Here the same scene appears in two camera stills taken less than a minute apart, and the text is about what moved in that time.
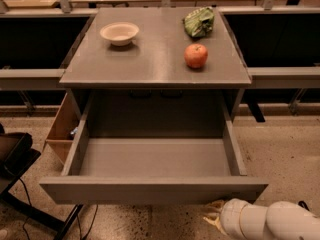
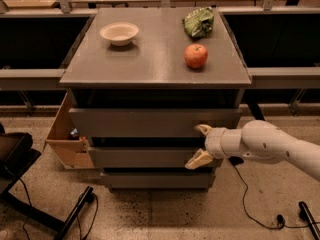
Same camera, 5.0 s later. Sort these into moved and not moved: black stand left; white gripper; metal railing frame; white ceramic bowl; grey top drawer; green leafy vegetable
Moved: white gripper; grey top drawer
Not moved: black stand left; white ceramic bowl; green leafy vegetable; metal railing frame
